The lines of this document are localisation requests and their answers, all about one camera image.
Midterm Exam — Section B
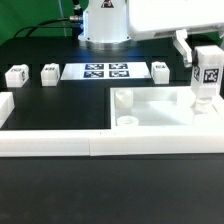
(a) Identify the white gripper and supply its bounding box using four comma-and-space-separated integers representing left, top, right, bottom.
128, 0, 224, 67

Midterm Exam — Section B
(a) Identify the white square tabletop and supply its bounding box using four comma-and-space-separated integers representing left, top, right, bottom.
110, 86, 224, 129

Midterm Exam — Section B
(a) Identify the white sheet with markers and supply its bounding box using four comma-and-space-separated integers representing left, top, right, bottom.
61, 62, 151, 80

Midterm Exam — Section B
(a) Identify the white left fence block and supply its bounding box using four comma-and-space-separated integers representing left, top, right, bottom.
0, 92, 15, 128

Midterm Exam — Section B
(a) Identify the white front fence bar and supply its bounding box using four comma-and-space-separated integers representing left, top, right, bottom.
0, 127, 224, 157

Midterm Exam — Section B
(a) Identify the black cable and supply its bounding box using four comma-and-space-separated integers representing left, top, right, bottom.
13, 16, 83, 38

